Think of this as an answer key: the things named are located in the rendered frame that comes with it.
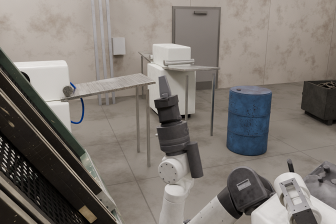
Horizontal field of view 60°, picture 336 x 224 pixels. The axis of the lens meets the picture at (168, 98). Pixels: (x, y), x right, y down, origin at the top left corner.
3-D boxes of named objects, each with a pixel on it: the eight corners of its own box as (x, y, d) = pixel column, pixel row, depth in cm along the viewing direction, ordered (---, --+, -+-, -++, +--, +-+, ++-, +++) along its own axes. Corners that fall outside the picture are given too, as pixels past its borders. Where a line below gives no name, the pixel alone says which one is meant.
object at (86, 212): (90, 224, 107) (97, 218, 108) (78, 210, 104) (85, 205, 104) (89, 219, 110) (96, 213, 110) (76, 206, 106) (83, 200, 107)
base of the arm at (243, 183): (235, 195, 98) (257, 170, 97) (263, 226, 89) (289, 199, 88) (215, 187, 87) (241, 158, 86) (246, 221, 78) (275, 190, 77)
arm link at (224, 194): (227, 198, 97) (257, 170, 95) (245, 221, 91) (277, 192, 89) (212, 192, 88) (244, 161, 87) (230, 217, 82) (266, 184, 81)
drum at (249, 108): (254, 138, 463) (258, 83, 441) (275, 154, 408) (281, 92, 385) (219, 141, 451) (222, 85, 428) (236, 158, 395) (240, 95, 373)
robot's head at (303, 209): (311, 198, 65) (300, 174, 62) (329, 231, 58) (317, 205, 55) (284, 208, 67) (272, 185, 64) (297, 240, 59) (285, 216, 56)
